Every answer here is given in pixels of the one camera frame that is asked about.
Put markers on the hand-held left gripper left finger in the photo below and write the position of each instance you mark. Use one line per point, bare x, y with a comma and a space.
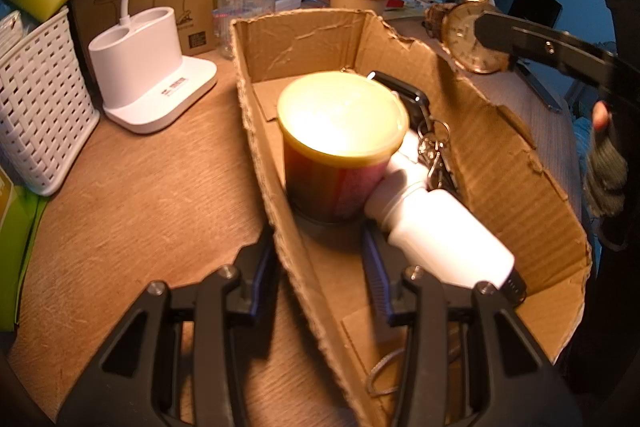
260, 279

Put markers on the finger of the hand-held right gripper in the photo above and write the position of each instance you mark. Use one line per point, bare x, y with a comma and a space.
550, 44

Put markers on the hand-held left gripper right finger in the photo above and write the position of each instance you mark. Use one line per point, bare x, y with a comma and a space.
377, 277

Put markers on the white pill bottle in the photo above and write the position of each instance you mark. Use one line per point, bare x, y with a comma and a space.
450, 237

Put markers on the red can yellow lid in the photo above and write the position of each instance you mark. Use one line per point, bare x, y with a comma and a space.
325, 177

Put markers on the white earbuds case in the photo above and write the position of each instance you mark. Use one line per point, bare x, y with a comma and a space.
407, 162

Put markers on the cardboard box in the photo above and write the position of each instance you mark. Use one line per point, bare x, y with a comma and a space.
500, 167

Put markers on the bunch of keys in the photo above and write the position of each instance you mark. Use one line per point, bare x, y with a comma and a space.
435, 157

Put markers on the person's right hand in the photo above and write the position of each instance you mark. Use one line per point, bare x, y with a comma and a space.
605, 172

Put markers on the black television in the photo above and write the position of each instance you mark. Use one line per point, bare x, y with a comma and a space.
540, 4

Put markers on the white desk lamp base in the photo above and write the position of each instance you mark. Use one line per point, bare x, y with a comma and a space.
150, 72

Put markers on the green packet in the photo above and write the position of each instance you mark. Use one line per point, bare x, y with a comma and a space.
15, 257

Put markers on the white woven plastic basket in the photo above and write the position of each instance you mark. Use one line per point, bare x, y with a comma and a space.
45, 107

